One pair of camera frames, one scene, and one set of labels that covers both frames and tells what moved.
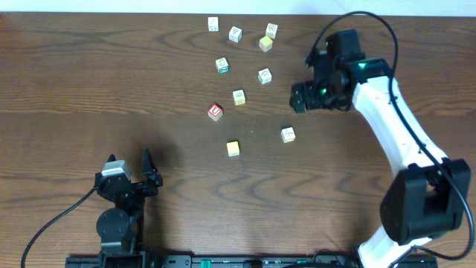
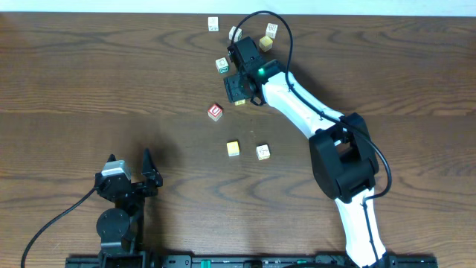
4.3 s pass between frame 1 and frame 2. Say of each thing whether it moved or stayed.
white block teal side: stayed
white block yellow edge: moved
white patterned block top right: stayed
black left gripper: stayed
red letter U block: stayed
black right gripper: moved
